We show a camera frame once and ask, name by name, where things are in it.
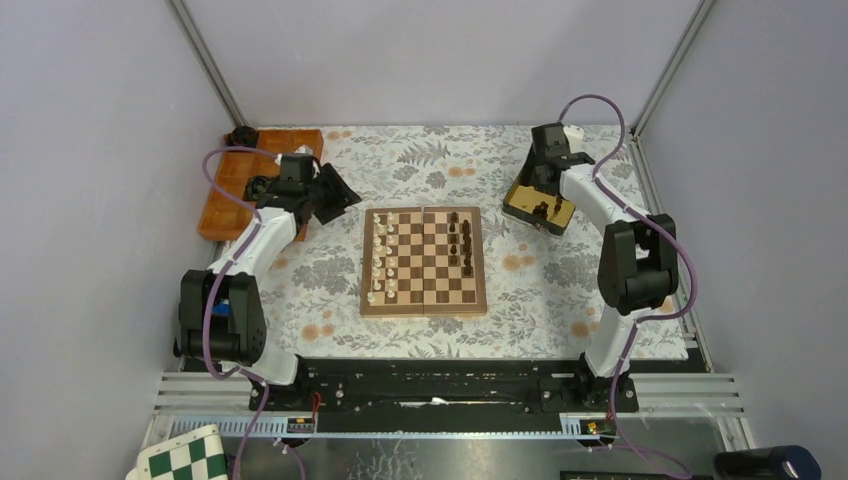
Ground floral table cloth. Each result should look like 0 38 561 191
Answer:
260 126 604 359

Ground black mounting rail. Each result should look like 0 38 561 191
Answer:
248 358 639 434

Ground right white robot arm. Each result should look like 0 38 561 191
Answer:
521 123 679 412

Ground black cable bundle in tray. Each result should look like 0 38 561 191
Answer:
243 175 274 202

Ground dark cylinder bottle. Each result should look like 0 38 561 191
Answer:
713 445 822 480

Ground green checkered roll mat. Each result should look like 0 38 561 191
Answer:
125 424 229 480

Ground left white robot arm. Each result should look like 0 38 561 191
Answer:
175 153 361 411

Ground black item tray corner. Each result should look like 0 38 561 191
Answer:
225 126 260 148

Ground gold metal tin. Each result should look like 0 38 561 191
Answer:
501 180 576 237

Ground blue cloth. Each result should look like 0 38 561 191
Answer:
211 300 231 322

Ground wooden chess board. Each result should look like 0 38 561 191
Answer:
360 206 488 318

